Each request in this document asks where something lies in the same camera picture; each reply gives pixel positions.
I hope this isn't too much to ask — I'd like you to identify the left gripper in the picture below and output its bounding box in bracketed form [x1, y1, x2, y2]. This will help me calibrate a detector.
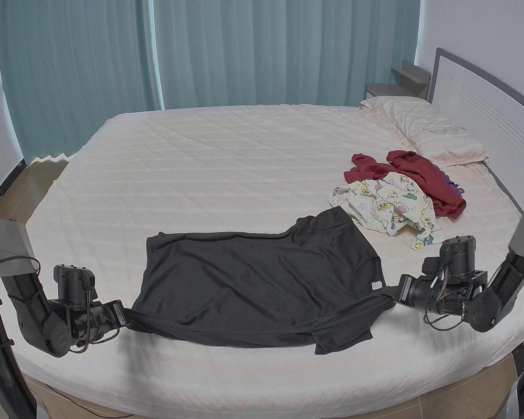
[97, 299, 129, 330]

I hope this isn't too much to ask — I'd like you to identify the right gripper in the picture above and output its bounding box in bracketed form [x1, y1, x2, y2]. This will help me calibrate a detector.
[393, 273, 442, 313]

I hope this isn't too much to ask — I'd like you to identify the black T-shirt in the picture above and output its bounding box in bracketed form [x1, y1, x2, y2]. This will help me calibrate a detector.
[124, 205, 396, 356]

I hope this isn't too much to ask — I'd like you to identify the white printed garment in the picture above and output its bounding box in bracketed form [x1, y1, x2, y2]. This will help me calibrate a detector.
[328, 171, 438, 251]

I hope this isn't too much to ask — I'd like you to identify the purple garment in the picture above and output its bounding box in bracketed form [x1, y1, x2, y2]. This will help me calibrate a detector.
[441, 168, 467, 200]

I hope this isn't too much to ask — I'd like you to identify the dark red garment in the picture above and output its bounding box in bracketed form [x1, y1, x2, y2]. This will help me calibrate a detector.
[343, 150, 468, 221]

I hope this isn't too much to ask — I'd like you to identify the cream pillow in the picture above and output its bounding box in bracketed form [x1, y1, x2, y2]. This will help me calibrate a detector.
[360, 95, 490, 168]

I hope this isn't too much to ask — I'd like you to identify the bed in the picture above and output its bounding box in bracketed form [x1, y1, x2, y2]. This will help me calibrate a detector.
[9, 47, 524, 410]

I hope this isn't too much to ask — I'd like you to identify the grey bedside table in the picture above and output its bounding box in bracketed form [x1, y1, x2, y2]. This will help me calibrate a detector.
[366, 60, 431, 102]

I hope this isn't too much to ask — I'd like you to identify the blue-green curtain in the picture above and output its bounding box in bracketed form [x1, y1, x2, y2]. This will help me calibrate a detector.
[151, 0, 422, 109]
[0, 0, 165, 159]

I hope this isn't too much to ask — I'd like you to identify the black cable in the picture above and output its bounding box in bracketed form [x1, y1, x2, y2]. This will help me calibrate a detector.
[0, 256, 42, 279]
[38, 381, 102, 412]

